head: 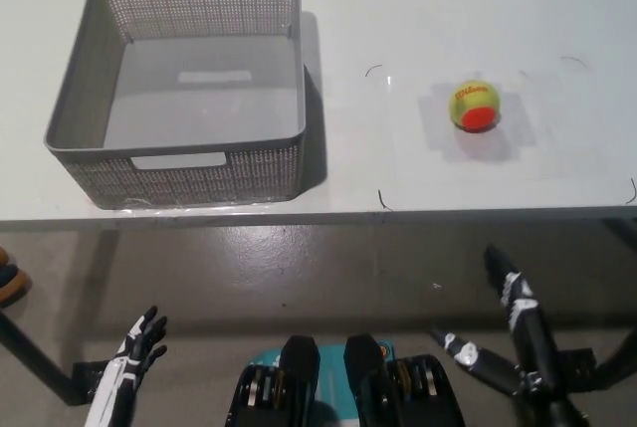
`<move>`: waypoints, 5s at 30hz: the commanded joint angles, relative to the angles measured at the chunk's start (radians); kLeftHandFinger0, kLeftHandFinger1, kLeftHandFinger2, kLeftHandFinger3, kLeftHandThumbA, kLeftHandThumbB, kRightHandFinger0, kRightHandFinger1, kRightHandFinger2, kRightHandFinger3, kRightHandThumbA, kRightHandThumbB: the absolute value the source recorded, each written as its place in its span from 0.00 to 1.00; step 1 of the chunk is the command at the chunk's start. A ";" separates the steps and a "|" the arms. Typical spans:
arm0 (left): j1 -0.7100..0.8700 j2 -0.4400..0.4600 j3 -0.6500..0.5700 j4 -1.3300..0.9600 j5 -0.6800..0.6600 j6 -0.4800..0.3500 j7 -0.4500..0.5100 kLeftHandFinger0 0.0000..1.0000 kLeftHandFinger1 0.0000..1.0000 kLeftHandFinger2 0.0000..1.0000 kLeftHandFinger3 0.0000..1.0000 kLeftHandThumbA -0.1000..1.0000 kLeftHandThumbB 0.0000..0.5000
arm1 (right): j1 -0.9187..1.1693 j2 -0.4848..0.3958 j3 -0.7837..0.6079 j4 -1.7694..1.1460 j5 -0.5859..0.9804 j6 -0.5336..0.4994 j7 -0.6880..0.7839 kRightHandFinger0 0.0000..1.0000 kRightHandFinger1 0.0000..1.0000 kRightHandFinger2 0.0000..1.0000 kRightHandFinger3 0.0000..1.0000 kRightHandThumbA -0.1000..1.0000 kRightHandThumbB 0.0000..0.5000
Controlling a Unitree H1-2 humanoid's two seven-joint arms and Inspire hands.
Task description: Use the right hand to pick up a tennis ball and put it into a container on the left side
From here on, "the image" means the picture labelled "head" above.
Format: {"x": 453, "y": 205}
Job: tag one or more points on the yellow orange tennis ball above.
{"x": 475, "y": 106}

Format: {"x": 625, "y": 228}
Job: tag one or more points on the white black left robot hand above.
{"x": 114, "y": 382}

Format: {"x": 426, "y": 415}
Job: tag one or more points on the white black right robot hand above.
{"x": 530, "y": 327}

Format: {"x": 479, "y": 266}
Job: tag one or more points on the black metal table leg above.
{"x": 612, "y": 362}
{"x": 35, "y": 352}

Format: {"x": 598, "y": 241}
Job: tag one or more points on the grey perforated plastic basket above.
{"x": 199, "y": 113}

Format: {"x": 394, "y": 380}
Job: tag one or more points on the brown shoe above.
{"x": 2, "y": 257}

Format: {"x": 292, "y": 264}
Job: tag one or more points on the dark shoe with tan sole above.
{"x": 14, "y": 285}

